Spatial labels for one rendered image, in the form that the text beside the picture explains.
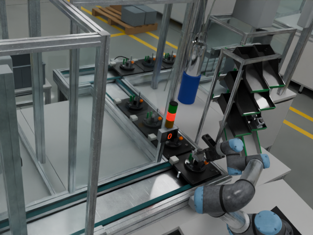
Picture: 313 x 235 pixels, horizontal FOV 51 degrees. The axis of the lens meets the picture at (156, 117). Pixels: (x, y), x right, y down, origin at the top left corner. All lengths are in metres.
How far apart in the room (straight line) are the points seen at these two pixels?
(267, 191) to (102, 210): 1.10
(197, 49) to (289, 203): 1.33
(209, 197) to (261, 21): 1.89
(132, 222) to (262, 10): 1.97
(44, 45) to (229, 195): 0.91
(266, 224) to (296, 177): 2.33
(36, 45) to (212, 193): 0.91
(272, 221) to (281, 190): 0.67
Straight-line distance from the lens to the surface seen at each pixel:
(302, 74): 5.93
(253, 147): 2.39
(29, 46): 0.92
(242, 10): 3.06
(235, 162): 1.80
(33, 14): 1.70
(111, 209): 1.87
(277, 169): 2.57
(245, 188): 1.45
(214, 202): 1.44
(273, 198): 2.32
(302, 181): 4.07
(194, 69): 2.80
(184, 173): 2.07
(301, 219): 2.30
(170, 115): 1.85
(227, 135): 2.24
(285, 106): 3.74
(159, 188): 2.02
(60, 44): 0.95
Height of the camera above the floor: 2.35
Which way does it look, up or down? 34 degrees down
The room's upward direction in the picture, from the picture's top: 11 degrees clockwise
